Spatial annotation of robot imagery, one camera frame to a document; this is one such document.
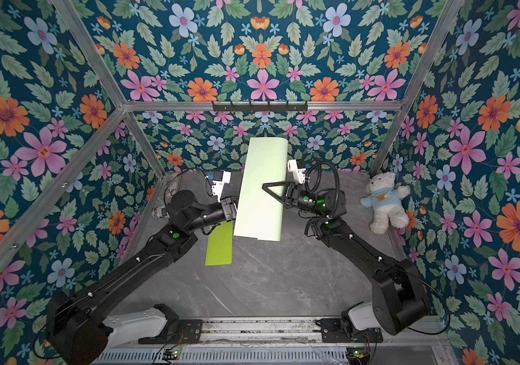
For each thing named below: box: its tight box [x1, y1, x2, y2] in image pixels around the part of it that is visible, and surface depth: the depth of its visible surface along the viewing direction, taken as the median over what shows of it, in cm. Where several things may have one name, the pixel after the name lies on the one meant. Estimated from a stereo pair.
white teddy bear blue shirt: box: [360, 171, 412, 235], surface depth 100 cm
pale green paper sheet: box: [233, 136, 289, 242], surface depth 62 cm
